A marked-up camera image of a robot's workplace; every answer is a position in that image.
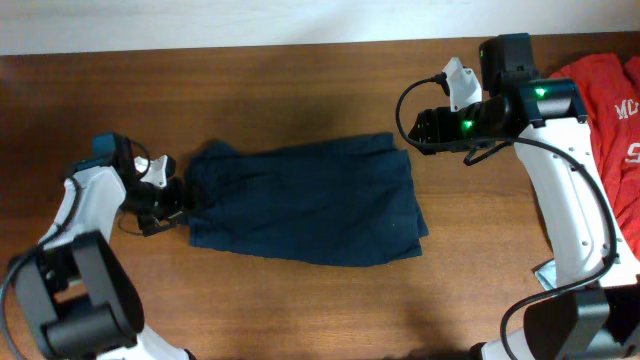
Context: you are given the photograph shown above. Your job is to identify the navy blue shorts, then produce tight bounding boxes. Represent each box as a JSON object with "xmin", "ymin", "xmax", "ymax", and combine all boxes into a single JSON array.
[{"xmin": 186, "ymin": 132, "xmax": 429, "ymax": 267}]

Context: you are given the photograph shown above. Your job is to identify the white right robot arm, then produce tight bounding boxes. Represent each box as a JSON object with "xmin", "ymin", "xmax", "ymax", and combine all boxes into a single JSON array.
[{"xmin": 402, "ymin": 33, "xmax": 639, "ymax": 359}]

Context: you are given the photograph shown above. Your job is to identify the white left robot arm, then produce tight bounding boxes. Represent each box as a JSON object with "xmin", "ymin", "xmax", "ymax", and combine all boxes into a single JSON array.
[{"xmin": 1, "ymin": 132, "xmax": 193, "ymax": 360}]

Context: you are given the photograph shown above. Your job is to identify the red printed shirt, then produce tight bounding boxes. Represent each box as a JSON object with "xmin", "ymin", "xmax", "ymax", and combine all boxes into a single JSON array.
[{"xmin": 552, "ymin": 53, "xmax": 639, "ymax": 255}]

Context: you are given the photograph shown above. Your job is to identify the light blue shirt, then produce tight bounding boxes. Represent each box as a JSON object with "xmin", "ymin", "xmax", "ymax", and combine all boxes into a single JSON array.
[{"xmin": 533, "ymin": 259, "xmax": 557, "ymax": 291}]

